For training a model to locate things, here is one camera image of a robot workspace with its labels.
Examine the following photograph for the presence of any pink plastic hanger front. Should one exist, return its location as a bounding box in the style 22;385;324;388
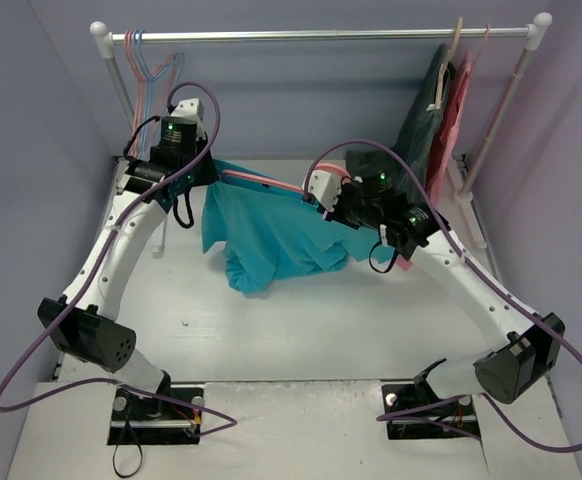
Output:
220;162;351;193

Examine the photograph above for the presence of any teal t shirt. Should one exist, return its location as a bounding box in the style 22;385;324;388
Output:
201;160;393;294

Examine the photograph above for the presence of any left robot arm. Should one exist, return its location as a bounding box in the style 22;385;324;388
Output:
38;114;217;395

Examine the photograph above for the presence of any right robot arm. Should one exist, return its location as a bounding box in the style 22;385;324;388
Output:
307;169;565;404

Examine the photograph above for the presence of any dark green t shirt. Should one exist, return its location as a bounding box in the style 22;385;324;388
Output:
345;44;455;202

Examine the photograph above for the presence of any blue plastic hanger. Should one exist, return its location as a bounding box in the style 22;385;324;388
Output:
133;30;186;151

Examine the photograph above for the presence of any pink t shirt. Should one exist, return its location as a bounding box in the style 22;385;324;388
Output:
395;49;475;274

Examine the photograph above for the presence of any wooden hanger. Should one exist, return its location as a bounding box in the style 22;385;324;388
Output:
427;17;464;111

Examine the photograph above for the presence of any pink hanger on right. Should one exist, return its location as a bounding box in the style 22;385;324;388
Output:
473;23;491;68

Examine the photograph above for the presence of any white metal clothes rack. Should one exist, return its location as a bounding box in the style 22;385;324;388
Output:
89;13;554;258

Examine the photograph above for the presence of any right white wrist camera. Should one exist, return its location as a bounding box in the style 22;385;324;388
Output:
303;170;343;213

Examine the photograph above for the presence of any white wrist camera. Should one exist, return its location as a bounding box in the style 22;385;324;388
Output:
170;98;207;140
303;170;343;213

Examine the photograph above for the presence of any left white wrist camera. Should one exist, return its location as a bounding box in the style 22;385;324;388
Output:
170;98;207;140

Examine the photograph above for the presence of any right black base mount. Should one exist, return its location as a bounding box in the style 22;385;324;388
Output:
381;358;481;441

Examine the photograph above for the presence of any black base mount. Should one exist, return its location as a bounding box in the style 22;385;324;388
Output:
107;388;202;446
381;358;481;441

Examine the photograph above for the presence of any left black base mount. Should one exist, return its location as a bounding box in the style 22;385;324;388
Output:
107;388;202;446

